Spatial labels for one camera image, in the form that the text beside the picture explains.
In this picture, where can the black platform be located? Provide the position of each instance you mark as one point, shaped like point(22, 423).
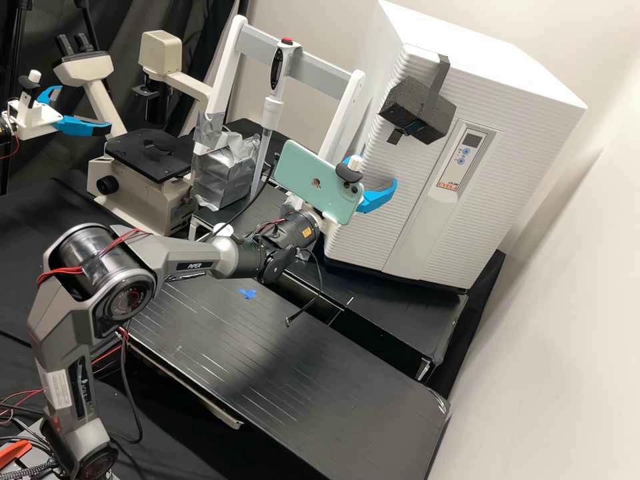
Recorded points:
point(400, 320)
point(300, 380)

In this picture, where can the left phone holder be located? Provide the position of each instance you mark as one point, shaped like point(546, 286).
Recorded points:
point(31, 92)

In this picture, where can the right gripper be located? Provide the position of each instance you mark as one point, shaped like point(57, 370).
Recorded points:
point(331, 226)

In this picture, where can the pipette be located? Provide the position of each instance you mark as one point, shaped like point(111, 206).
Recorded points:
point(278, 70)

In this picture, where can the incubator door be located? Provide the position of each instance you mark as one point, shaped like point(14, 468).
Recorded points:
point(400, 210)

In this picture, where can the right wrist camera phone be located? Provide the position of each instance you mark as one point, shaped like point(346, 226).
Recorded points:
point(312, 180)

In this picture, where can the white incubator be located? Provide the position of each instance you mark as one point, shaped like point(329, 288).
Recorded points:
point(505, 165)

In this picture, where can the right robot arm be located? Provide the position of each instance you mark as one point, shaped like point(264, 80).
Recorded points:
point(165, 252)

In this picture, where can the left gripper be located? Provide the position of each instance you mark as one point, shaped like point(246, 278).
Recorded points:
point(34, 119)

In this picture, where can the cream microscope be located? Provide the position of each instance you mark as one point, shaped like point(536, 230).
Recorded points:
point(142, 187)

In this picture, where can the white pipette stand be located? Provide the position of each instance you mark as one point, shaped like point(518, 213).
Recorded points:
point(320, 67)

